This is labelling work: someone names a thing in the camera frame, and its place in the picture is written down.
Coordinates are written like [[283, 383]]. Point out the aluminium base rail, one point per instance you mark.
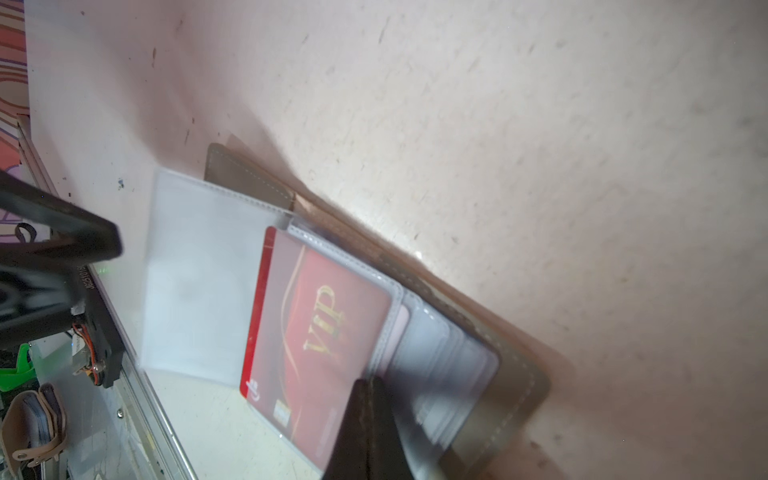
[[118, 430]]

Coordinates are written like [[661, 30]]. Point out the red VIP card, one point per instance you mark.
[[319, 320]]

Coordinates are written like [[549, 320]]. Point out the green clamp in background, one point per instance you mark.
[[22, 372]]

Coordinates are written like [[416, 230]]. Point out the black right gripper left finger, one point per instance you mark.
[[353, 455]]

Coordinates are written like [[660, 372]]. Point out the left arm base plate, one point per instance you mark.
[[99, 354]]

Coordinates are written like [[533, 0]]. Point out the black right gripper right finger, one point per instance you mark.
[[389, 458]]

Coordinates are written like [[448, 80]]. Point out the brown card holder in background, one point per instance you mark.
[[34, 429]]

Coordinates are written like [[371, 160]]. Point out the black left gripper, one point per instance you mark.
[[52, 237]]

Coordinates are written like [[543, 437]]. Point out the grey leather card holder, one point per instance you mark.
[[458, 390]]

